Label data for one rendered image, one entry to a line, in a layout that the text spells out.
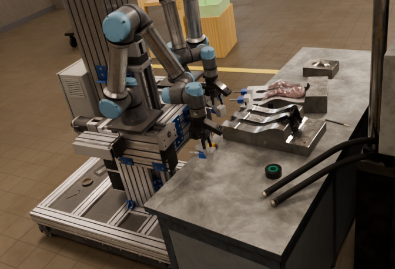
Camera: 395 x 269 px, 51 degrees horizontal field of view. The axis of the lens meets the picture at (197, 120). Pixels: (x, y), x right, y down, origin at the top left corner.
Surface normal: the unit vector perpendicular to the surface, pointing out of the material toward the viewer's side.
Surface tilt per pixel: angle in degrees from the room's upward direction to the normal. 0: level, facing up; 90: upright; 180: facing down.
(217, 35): 90
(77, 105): 90
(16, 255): 0
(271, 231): 0
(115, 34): 83
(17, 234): 0
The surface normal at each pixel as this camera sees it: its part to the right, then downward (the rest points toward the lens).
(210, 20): -0.35, 0.52
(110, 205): -0.17, -0.85
